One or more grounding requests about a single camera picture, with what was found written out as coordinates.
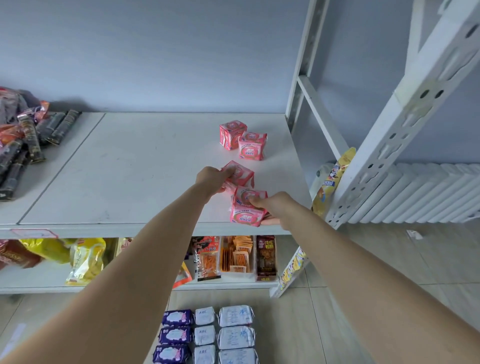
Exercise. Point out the person's left hand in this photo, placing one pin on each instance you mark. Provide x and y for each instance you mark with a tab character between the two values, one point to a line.
213	180

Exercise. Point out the person's right hand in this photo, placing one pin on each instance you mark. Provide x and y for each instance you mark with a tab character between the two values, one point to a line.
281	208

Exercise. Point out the white metal shelf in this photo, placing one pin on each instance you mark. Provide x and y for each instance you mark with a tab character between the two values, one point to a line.
150	168

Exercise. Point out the row of red strip packets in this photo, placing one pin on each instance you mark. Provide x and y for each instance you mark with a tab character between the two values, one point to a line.
206	258

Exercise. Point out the orange chip bag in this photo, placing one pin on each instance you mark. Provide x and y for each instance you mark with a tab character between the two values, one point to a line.
182	275

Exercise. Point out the long white pad packet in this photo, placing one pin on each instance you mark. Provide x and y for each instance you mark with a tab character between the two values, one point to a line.
238	356
236	337
236	316

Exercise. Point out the small white ABC packet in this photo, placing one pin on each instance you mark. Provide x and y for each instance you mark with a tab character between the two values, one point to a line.
204	335
204	316

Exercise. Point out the purple pad packet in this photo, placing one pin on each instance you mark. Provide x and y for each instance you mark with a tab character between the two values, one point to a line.
169	354
174	335
176	318

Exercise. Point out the person's left forearm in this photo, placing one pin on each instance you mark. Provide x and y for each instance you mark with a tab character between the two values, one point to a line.
112	292

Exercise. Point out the person's right forearm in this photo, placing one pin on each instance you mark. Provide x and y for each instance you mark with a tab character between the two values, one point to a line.
375	292

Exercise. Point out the brown snack box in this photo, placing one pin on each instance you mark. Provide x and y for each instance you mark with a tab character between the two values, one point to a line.
266	257

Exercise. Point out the clear box of orange sachets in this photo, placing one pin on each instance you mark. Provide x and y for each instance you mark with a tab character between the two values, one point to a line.
238	255

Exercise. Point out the beige snack bag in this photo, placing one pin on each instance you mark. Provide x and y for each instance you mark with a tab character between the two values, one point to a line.
122	243

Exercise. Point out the white radiator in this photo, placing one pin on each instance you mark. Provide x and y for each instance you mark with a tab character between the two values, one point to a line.
412	191

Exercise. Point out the white paper scrap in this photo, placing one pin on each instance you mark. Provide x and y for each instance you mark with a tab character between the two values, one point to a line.
414	234

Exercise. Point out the yellow chip bag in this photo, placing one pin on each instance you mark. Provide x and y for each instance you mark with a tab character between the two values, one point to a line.
86	258

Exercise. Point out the plain yellow snack bag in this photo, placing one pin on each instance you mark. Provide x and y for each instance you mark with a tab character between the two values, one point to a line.
48	249

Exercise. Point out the row of dark stick packets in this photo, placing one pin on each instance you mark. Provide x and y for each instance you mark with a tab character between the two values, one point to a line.
33	142

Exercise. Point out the red bordered paper label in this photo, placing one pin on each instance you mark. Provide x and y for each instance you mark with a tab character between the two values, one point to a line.
33	233

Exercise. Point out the heap of purple candy packets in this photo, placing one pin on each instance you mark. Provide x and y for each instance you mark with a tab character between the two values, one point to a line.
22	112

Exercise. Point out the pile of red bags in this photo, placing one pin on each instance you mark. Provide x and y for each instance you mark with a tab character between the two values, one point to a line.
17	253

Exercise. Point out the row of silver red packets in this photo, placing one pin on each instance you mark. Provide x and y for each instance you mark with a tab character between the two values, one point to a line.
9	103

